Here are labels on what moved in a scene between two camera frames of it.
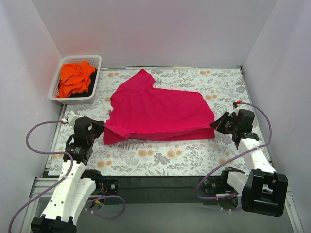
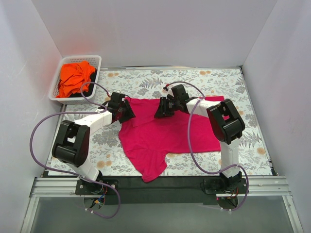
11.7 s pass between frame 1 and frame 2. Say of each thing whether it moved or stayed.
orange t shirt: stayed
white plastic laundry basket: stayed
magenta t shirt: moved
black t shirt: stayed
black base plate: stayed
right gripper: moved
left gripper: moved
